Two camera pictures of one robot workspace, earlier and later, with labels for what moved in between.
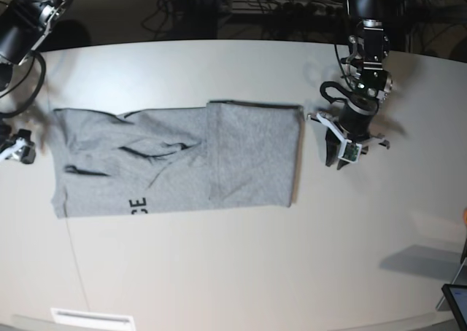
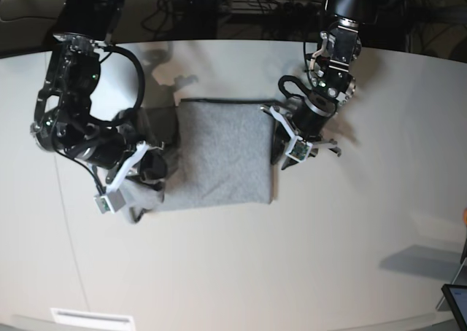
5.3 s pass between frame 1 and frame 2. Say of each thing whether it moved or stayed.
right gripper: moved
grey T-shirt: moved
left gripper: moved
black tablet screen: stayed
